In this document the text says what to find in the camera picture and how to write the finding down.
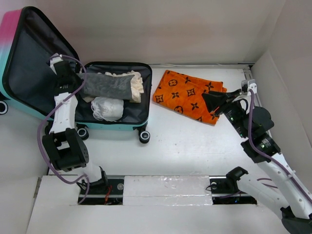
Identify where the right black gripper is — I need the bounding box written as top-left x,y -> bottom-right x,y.
201,88 -> 250,138

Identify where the orange patterned towel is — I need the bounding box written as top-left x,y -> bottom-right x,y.
153,70 -> 227,125

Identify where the white drawstring bag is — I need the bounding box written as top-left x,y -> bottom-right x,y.
91,97 -> 124,122

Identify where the grey cream fleece blanket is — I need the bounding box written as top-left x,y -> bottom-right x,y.
82,71 -> 144,103

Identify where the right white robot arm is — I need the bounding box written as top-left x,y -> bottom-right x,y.
202,88 -> 312,234

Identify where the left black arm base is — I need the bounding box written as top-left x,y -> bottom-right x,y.
78,176 -> 124,206

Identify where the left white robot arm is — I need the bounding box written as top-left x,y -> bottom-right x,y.
39,55 -> 109,194

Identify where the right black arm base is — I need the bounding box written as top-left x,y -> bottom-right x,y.
205,167 -> 257,205

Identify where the teal pink open suitcase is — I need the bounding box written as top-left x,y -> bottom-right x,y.
0,6 -> 152,143

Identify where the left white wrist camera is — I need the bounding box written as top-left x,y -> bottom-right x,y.
47,53 -> 63,74

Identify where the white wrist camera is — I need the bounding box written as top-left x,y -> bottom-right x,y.
241,79 -> 257,97
47,53 -> 63,74

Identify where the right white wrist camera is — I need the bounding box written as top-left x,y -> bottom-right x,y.
241,79 -> 257,97

